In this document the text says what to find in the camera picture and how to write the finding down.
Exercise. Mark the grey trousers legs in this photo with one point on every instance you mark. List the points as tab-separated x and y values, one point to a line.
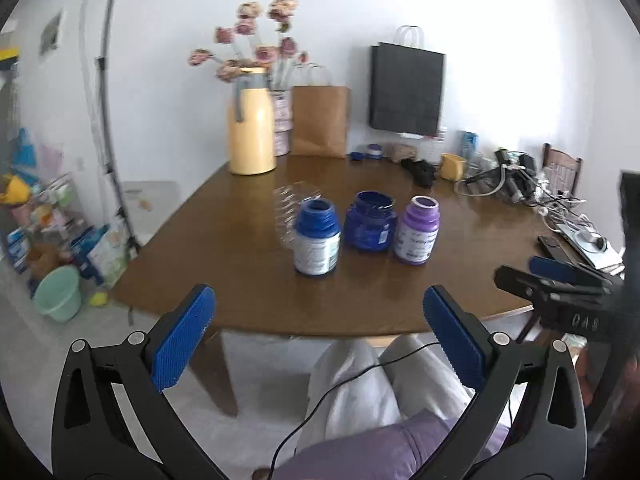
354	388

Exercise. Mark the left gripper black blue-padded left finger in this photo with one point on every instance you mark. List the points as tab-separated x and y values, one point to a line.
111	418

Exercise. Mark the white leaning board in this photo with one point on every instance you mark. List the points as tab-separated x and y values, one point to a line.
150	204

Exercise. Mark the purple open bottle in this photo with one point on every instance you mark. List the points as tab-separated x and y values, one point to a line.
417	230

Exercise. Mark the blue white carton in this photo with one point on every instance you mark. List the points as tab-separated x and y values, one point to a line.
468	144

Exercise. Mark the blue white package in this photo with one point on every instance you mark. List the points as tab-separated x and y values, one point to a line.
101	254

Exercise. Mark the dark blue open jar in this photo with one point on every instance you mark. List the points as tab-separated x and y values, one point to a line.
370	222

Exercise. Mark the pink artificial flowers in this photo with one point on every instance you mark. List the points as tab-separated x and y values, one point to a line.
279	61

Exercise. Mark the wooden chair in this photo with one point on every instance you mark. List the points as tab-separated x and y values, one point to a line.
563	171

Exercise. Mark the black tripod stand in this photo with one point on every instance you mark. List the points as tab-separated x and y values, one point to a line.
102	65

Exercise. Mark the blue white-labelled bottle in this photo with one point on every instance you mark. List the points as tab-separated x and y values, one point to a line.
317	237

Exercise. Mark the black paper bag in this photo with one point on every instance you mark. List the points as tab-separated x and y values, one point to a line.
406	82

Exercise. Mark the cluttered storage shelf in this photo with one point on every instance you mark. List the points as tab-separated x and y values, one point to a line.
41	204

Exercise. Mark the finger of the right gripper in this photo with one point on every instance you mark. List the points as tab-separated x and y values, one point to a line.
570	274
530	287

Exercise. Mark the brown paper bag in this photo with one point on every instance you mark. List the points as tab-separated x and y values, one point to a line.
320	115

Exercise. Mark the yellow thermos jug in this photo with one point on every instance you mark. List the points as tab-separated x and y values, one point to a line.
251	124

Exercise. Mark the blue bottle lid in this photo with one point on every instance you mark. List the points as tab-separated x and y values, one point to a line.
357	156

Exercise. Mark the clear plastic cup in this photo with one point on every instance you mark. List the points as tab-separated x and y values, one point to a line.
287	200

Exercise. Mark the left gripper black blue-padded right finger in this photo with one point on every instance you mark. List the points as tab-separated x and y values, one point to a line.
526	419

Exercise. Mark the pink patterned vase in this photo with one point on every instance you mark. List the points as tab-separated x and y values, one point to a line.
283	122

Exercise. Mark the green plastic basin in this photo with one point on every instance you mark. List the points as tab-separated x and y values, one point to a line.
58	295

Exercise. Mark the yellow mug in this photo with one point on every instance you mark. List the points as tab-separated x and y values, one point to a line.
452	167

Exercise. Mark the black glove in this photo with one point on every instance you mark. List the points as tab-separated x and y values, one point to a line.
422	172

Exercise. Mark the purple bottle lid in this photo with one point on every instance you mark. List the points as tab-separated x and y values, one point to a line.
375	151

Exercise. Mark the purple cushion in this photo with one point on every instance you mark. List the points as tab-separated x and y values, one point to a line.
391	452

